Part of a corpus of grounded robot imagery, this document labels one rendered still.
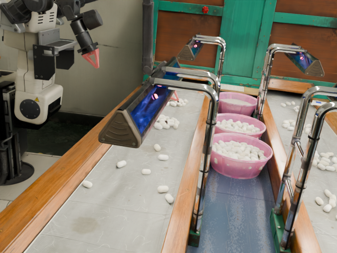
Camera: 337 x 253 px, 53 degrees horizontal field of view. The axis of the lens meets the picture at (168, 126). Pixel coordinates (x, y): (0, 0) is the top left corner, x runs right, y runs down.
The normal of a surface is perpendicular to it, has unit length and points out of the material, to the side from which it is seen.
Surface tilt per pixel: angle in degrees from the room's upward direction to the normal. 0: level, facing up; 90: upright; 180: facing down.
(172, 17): 90
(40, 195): 0
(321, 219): 0
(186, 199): 0
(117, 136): 90
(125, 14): 90
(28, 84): 90
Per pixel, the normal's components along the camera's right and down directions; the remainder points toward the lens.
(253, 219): 0.09, -0.93
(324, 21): -0.18, 0.34
